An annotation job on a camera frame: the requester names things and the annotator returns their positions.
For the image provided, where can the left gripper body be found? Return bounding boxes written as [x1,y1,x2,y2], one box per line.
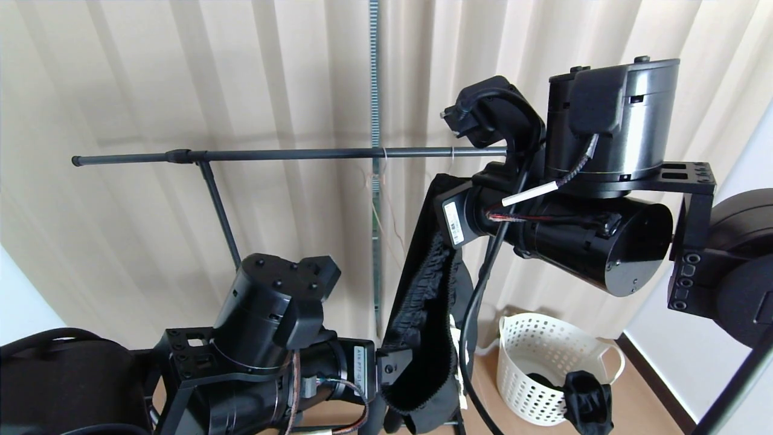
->
[199,340,399,435]

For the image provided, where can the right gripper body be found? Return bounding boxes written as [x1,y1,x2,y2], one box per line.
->
[444,172,674,297]

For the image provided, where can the black shorts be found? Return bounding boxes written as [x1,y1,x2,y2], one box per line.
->
[373,173,479,435]

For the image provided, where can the white laundry basket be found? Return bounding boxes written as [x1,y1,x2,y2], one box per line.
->
[496,312,626,427]

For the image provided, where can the black clothes rack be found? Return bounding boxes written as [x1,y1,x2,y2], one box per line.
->
[71,146,508,270]

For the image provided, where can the black garment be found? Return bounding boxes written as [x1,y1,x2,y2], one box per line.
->
[525,370,615,435]

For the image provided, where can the beige curtain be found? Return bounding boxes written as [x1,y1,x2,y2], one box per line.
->
[0,0,773,357]

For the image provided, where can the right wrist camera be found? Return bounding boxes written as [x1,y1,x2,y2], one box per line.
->
[440,75,546,176]

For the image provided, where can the black cable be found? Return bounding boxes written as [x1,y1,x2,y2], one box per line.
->
[458,154,532,435]

